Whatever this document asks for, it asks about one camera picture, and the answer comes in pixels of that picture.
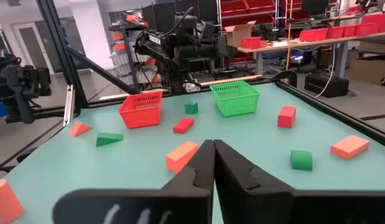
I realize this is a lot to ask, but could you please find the black background machine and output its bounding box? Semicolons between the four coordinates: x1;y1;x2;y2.
0;49;52;124

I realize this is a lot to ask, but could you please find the white door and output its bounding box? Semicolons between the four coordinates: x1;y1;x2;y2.
11;22;55;75

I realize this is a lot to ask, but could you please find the orange rectangular block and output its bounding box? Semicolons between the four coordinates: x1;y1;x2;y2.
330;134;371;161
165;141;200;174

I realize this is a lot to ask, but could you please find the black computer tower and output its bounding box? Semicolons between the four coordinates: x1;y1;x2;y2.
304;72;350;98

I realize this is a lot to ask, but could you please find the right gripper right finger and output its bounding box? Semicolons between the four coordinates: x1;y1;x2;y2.
213;139;385;224

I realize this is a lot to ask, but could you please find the closed cardboard box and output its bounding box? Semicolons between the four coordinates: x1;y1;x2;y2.
347;57;385;85

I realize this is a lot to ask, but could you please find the red plastic basket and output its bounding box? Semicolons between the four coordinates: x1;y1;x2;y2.
118;90;164;129

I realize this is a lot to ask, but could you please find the green half-cylinder block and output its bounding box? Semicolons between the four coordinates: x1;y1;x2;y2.
290;149;313;171

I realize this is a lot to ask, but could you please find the green plastic basket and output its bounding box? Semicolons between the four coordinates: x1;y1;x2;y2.
210;80;261;118

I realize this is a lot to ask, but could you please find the red bin shelving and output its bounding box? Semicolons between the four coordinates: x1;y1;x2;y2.
219;0;277;32

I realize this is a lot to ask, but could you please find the orange wedge block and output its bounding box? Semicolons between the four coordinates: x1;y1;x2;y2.
69;121;93;138

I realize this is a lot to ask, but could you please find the black frame upright post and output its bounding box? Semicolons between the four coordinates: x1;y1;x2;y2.
36;0;140;110

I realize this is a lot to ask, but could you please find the orange cylinder block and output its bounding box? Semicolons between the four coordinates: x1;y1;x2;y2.
0;179;24;224

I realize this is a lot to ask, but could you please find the green wedge block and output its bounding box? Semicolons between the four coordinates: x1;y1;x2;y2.
96;132;124;147

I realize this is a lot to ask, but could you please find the red rectangular block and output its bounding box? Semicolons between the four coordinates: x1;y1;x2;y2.
173;117;195;134
277;105;297;129

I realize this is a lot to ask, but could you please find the open cardboard box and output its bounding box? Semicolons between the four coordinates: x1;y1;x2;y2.
225;21;257;48

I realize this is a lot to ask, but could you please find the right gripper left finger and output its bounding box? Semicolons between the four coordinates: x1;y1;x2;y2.
52;139;216;224

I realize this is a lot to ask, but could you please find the black corner bracket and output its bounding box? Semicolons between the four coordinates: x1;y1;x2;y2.
272;69;299;89

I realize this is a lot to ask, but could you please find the long wooden workbench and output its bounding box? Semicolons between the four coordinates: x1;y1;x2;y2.
237;30;385;78

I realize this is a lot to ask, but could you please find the black table frame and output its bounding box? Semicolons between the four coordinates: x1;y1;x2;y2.
0;77;385;175

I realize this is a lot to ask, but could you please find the metal shelf with orange bins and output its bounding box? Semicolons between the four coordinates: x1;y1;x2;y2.
108;23;159;93

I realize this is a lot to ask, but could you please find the red storage bin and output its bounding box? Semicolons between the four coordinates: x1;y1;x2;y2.
343;24;358;38
327;26;345;40
355;22;381;37
299;28;329;42
241;36;262;50
361;12;385;34

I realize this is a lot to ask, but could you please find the yellow hanging cable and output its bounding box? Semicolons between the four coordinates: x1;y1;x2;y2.
285;0;293;71

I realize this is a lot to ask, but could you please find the white cable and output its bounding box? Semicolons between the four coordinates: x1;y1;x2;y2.
315;43;336;98

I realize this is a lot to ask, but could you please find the aluminium bracket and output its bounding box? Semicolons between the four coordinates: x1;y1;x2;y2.
62;84;76;127

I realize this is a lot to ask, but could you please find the green cube block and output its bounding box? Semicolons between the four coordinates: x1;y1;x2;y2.
184;100;199;115

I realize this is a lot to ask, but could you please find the wooden side board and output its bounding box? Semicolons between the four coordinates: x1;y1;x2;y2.
98;74;263;101

